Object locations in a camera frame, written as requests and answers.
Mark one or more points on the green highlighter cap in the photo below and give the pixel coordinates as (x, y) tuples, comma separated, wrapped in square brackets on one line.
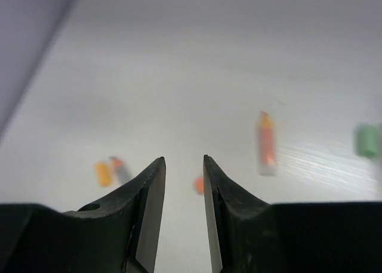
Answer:
[(367, 141)]

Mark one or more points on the orange highlighter cap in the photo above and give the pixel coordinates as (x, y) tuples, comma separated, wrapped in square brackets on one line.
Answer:
[(199, 185)]

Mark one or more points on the small orange cap left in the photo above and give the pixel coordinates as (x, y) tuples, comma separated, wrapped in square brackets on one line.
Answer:
[(104, 174)]

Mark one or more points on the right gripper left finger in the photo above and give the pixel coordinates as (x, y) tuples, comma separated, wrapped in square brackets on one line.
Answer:
[(116, 233)]

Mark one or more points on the orange highlighter pen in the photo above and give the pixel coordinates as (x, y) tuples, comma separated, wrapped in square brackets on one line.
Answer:
[(266, 145), (120, 170)]

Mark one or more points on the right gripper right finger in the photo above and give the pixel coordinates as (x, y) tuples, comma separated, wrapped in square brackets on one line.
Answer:
[(246, 234)]

